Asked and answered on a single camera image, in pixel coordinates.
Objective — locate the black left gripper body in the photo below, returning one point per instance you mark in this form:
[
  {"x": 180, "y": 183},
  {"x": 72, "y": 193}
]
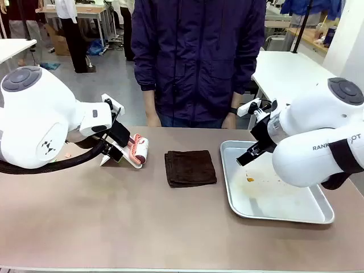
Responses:
[{"x": 119, "y": 133}]

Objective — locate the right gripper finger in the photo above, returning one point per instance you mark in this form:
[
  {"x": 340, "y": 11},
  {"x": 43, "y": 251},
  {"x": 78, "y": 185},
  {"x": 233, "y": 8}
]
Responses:
[
  {"x": 253, "y": 148},
  {"x": 247, "y": 158}
]

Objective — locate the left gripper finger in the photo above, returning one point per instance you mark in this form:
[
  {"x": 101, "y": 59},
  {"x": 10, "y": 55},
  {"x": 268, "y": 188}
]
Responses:
[
  {"x": 116, "y": 153},
  {"x": 105, "y": 149}
]

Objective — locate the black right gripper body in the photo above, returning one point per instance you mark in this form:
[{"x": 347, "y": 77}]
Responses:
[{"x": 263, "y": 133}]

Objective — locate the dark brown towel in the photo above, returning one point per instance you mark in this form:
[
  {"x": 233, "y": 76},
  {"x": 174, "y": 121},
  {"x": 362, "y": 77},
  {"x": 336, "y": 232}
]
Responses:
[{"x": 190, "y": 169}]

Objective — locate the person's left forearm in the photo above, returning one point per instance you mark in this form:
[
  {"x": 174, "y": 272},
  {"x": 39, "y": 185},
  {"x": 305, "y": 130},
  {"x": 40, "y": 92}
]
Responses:
[{"x": 236, "y": 99}]

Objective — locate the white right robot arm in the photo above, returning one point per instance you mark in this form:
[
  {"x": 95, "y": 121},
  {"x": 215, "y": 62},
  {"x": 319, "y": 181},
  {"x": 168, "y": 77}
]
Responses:
[{"x": 312, "y": 125}]

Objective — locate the person's right forearm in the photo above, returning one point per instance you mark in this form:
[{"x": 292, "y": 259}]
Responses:
[{"x": 149, "y": 101}]

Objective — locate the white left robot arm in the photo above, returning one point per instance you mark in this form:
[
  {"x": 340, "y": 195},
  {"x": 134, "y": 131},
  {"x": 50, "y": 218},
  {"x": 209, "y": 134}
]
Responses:
[{"x": 34, "y": 119}]

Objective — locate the person's left hand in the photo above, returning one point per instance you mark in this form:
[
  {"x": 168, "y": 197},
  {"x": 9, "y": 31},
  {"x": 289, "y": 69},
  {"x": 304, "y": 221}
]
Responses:
[{"x": 229, "y": 121}]

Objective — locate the person's right hand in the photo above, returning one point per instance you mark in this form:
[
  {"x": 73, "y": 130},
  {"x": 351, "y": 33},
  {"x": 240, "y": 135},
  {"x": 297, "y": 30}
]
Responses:
[{"x": 153, "y": 119}]

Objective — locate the white lint roller stand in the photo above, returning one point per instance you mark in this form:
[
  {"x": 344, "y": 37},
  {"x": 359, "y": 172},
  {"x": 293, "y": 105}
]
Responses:
[{"x": 128, "y": 164}]

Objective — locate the large orange sauce blob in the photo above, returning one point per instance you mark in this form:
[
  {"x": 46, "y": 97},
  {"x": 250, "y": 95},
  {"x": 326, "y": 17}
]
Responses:
[{"x": 250, "y": 179}]

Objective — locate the black wrist watch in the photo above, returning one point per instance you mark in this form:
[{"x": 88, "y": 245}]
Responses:
[{"x": 233, "y": 110}]

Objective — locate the white plastic tray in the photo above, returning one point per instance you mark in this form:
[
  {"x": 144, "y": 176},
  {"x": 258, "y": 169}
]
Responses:
[{"x": 270, "y": 204}]

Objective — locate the white table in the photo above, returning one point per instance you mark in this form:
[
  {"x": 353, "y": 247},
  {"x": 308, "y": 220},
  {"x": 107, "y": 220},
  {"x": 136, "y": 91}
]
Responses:
[
  {"x": 12, "y": 47},
  {"x": 284, "y": 76}
]

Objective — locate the blue plastic bag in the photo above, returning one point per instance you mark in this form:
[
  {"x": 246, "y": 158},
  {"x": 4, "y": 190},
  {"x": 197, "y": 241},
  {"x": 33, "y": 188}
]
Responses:
[{"x": 95, "y": 47}]

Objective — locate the teal floor mat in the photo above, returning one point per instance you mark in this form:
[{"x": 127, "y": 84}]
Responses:
[{"x": 51, "y": 66}]

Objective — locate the person in navy jacket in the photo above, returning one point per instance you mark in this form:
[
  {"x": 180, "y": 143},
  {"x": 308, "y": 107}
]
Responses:
[{"x": 199, "y": 57}]

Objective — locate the wooden top desk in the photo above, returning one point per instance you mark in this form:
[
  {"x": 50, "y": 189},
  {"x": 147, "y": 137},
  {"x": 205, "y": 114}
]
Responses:
[
  {"x": 94, "y": 11},
  {"x": 311, "y": 37}
]

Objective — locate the bystander in black trousers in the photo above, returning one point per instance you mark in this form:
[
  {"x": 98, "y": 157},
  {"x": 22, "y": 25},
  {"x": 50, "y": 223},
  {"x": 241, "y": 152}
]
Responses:
[{"x": 127, "y": 25}]

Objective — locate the plain cardboard box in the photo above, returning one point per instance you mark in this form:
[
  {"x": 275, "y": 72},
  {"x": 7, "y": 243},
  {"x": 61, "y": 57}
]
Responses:
[{"x": 59, "y": 42}]

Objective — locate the bystander white top black trousers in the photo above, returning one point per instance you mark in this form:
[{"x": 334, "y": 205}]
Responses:
[{"x": 74, "y": 34}]

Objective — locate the black stand pole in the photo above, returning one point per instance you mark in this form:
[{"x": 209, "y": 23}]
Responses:
[
  {"x": 25, "y": 20},
  {"x": 303, "y": 25}
]

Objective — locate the dark blue box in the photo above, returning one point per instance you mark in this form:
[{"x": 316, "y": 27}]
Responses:
[{"x": 330, "y": 37}]

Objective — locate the plastic drink cup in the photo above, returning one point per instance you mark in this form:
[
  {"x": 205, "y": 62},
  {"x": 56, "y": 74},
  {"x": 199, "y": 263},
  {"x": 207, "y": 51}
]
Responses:
[{"x": 320, "y": 31}]

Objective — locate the blue jacket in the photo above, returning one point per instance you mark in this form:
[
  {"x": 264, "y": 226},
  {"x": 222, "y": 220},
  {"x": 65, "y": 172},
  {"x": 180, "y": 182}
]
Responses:
[{"x": 310, "y": 6}]

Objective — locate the bystander in khaki trousers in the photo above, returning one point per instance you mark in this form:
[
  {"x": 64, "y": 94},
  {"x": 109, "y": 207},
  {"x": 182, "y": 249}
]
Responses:
[{"x": 21, "y": 31}]

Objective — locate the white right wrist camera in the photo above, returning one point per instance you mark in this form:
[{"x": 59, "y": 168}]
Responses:
[{"x": 248, "y": 108}]

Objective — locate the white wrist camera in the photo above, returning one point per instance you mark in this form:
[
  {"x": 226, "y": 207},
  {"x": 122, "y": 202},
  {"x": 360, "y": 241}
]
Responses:
[
  {"x": 111, "y": 103},
  {"x": 248, "y": 108}
]

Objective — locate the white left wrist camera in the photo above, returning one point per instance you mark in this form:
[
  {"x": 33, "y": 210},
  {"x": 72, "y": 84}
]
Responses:
[{"x": 111, "y": 103}]

